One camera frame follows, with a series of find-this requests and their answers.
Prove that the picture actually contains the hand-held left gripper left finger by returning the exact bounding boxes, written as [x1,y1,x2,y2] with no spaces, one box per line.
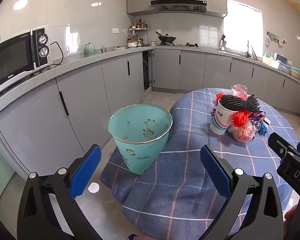
[17,144,108,240]

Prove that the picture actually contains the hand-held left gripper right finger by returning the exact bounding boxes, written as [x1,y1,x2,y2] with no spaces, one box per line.
[200,144,283,240]

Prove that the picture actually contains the blue plastic wrapper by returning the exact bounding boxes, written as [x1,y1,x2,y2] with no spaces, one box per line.
[255,119,272,137]

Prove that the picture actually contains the purple plastic wrapper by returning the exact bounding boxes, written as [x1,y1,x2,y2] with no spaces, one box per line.
[249,111,265,125]

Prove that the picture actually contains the white red-print plastic bag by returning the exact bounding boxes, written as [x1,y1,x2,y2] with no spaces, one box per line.
[227,123,256,142]

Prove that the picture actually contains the red mesh net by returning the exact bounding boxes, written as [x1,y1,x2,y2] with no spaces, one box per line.
[232,109,252,127]

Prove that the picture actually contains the white striped paper cup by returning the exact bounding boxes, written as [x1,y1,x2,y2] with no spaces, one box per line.
[209,99,237,135]

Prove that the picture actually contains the teal cartoon print bin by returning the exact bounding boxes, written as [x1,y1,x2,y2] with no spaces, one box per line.
[108,104,173,176]

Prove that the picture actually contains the black foam net sleeve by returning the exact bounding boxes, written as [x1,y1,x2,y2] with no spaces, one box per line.
[220,94,261,113]

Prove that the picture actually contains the pale pink plastic bag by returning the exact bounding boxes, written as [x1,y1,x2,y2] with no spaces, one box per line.
[231,84,248,97]

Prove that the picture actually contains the person's right hand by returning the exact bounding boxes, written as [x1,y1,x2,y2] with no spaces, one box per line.
[284,204,300,222]

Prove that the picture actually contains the blue plaid blanket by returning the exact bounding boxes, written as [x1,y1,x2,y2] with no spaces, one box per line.
[101,88,299,240]

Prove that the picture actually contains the grey kitchen base cabinets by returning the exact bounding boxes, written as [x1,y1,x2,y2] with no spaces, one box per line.
[0,49,300,198]

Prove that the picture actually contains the white plastic basin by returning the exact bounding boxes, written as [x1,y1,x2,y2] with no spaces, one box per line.
[262,56,280,68]

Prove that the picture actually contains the wooden cutting board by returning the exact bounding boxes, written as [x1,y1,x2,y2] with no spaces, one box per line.
[250,45,263,62]

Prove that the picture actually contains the grey speckled countertop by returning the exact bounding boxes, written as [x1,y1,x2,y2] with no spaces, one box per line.
[0,44,300,120]

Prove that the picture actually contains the utensil holder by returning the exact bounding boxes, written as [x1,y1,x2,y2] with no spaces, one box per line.
[219,34,227,52]

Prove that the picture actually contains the bright window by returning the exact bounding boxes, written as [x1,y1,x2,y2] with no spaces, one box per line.
[224,0,263,53]

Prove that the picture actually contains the gas stove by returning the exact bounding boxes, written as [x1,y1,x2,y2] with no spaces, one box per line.
[160,42,202,48]

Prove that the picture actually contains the silver black microwave oven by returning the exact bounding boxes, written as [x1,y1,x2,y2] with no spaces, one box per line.
[0,25,53,94]

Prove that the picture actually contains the black wok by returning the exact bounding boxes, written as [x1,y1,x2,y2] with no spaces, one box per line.
[155,31,177,43]

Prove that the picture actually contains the metal spice rack with bottles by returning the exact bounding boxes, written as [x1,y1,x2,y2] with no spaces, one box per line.
[129,18,150,47]

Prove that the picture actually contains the black range hood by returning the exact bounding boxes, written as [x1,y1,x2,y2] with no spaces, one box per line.
[150,0,207,14]

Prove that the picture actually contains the wall hooks with cloths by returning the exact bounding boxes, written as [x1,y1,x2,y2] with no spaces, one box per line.
[266,31,288,47]

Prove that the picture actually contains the black power cable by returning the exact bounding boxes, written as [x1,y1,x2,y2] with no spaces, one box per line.
[50,41,65,65]

